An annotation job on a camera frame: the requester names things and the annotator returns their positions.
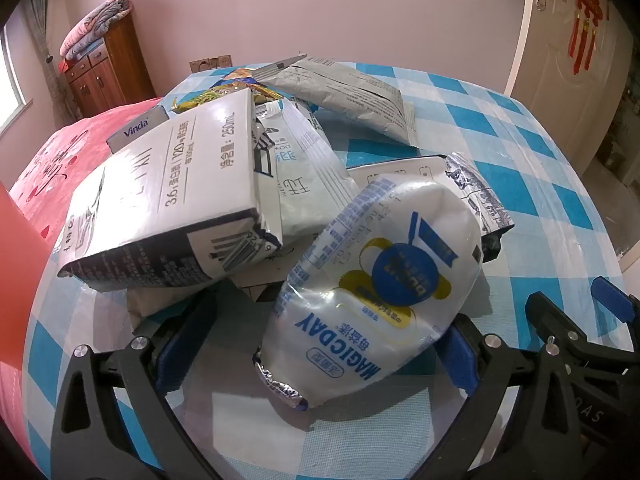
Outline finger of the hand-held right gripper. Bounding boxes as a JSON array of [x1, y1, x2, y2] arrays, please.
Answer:
[[526, 292, 626, 376], [591, 276, 640, 326]]

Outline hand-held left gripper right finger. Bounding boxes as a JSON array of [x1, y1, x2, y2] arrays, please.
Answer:
[[425, 314, 587, 480]]

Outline pink printed blanket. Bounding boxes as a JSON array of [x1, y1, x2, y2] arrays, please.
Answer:
[[0, 102, 168, 468]]

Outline orange plastic bin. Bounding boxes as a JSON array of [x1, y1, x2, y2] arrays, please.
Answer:
[[0, 180, 52, 453]]

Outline grey curtain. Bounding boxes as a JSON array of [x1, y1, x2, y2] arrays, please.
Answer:
[[27, 0, 76, 122]]

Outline window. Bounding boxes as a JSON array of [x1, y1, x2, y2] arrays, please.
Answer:
[[0, 25, 33, 133]]

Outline large white milk carton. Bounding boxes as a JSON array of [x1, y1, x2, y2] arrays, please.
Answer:
[[56, 89, 284, 294]]

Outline wooden cabinet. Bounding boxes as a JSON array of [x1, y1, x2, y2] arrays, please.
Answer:
[[62, 12, 157, 122]]

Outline white yogurt pouch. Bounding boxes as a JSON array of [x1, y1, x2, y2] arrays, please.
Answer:
[[252, 172, 484, 411]]

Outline grey white pouch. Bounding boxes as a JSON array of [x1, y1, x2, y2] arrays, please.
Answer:
[[252, 100, 359, 250]]

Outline red door decoration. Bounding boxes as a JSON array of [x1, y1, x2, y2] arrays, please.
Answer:
[[566, 0, 609, 76]]

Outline yellow snack packet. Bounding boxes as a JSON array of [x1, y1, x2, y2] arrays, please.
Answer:
[[170, 85, 286, 112]]

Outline small blue white milk carton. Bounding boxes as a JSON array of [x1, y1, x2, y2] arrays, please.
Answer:
[[347, 152, 516, 262]]

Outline blue grey tissue pack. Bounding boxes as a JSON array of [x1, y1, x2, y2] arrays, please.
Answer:
[[107, 107, 169, 154]]

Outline printed blue orange tissue pack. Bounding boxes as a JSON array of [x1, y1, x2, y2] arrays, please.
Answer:
[[221, 66, 262, 87]]

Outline cream door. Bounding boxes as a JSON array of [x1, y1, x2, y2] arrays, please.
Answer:
[[502, 0, 640, 161]]

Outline folded floral quilt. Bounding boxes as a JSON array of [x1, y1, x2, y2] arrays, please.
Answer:
[[59, 0, 134, 61]]

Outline grey foil packet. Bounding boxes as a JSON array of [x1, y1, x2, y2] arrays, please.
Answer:
[[257, 54, 417, 149]]

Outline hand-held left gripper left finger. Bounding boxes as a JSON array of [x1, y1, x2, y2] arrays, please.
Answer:
[[49, 290, 226, 480]]

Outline blue checked tablecloth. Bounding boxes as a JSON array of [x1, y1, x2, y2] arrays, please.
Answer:
[[22, 60, 626, 480]]

